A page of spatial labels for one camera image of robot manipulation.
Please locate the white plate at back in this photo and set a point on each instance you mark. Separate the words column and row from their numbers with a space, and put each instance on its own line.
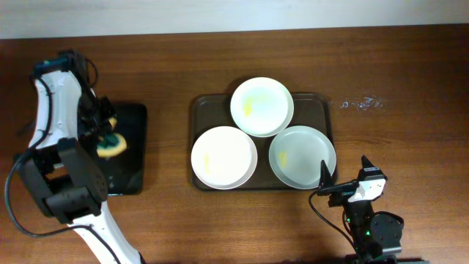
column 262, row 107

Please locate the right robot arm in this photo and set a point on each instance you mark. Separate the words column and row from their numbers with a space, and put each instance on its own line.
column 374, row 235

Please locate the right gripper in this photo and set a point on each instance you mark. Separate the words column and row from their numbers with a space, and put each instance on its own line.
column 340, row 198

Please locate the white plate front left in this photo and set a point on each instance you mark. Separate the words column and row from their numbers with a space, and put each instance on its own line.
column 224, row 157

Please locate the black plastic tray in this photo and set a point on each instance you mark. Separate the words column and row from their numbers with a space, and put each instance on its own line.
column 124, row 173

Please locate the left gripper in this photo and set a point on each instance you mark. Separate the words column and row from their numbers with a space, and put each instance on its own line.
column 103, row 119

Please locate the brown serving tray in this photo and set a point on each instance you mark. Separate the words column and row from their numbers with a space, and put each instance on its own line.
column 310, row 109

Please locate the white plate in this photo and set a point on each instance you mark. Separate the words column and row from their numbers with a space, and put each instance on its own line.
column 224, row 157
column 262, row 107

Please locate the pale blue plate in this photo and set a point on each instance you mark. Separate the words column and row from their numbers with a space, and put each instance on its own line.
column 296, row 155

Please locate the green and yellow sponge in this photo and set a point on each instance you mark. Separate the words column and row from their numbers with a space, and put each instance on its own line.
column 111, row 144

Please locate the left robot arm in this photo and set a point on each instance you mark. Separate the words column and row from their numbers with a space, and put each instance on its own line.
column 84, row 149

